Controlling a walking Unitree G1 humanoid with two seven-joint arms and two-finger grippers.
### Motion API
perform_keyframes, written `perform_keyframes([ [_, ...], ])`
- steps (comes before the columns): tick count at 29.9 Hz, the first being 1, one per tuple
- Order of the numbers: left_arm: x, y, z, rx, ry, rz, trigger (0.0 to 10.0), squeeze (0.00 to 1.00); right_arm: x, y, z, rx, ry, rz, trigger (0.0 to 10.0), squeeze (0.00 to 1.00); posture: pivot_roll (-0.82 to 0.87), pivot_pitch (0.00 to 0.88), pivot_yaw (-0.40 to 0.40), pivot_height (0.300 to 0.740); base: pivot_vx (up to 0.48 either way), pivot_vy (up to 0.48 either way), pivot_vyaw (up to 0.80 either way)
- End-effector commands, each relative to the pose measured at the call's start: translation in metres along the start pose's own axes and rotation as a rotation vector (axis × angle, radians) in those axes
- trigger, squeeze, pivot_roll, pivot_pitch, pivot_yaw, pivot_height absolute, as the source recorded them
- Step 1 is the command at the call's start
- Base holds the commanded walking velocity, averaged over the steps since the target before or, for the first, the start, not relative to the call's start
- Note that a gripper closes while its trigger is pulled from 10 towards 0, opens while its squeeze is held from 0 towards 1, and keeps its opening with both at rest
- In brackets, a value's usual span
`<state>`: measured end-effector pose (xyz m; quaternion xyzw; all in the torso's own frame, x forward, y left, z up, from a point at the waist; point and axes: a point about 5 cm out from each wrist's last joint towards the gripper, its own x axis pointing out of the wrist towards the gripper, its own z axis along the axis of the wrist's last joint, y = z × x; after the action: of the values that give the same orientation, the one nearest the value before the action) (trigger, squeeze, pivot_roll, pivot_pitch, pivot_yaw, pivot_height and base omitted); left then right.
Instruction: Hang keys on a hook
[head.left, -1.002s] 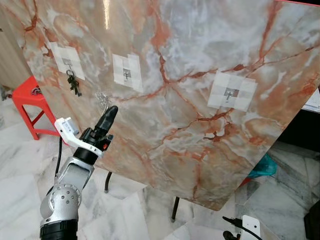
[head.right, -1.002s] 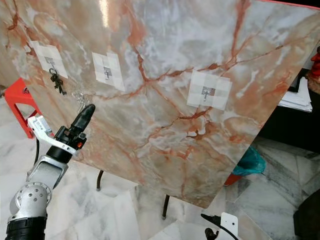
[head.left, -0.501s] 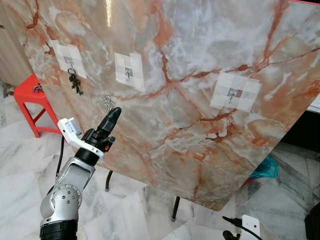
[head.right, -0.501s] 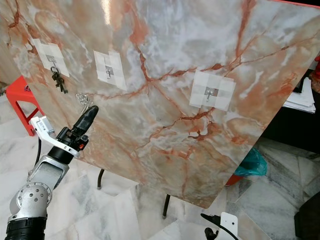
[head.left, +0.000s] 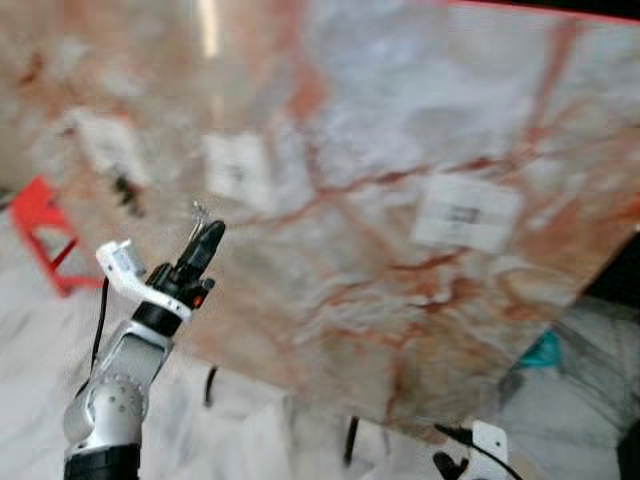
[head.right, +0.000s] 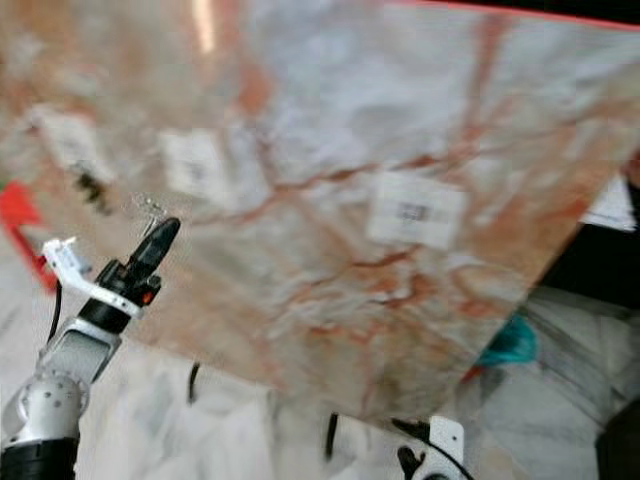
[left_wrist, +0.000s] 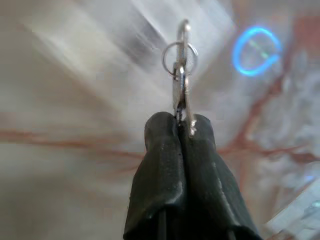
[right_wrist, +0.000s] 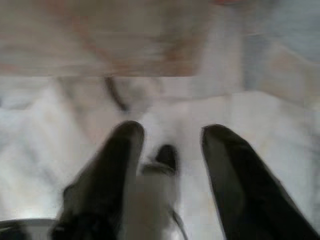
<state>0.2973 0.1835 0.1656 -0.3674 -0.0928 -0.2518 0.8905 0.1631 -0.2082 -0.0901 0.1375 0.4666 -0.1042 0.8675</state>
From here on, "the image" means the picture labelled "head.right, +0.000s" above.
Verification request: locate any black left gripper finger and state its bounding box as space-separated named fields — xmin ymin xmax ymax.
xmin=142 ymin=217 xmax=182 ymax=279
xmin=128 ymin=217 xmax=167 ymax=279

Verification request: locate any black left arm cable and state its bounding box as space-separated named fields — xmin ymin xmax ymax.
xmin=45 ymin=285 xmax=63 ymax=347

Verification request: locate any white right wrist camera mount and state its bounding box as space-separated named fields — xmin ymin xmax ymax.
xmin=425 ymin=415 xmax=466 ymax=480

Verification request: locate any red plastic stool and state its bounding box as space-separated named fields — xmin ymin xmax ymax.
xmin=0 ymin=180 xmax=61 ymax=291

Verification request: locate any silver key bunch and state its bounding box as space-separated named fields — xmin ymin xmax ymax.
xmin=130 ymin=195 xmax=171 ymax=226

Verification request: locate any short black leg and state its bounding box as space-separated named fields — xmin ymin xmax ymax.
xmin=188 ymin=362 xmax=204 ymax=406
xmin=324 ymin=412 xmax=340 ymax=463

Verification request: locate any small black hanging item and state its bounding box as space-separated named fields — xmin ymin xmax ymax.
xmin=75 ymin=165 xmax=111 ymax=213

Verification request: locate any reddish marble slab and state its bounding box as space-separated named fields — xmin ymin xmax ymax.
xmin=0 ymin=0 xmax=640 ymax=426

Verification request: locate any white adhesive hook plate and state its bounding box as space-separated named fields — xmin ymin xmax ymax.
xmin=160 ymin=128 xmax=236 ymax=209
xmin=365 ymin=170 xmax=478 ymax=251
xmin=32 ymin=105 xmax=116 ymax=186

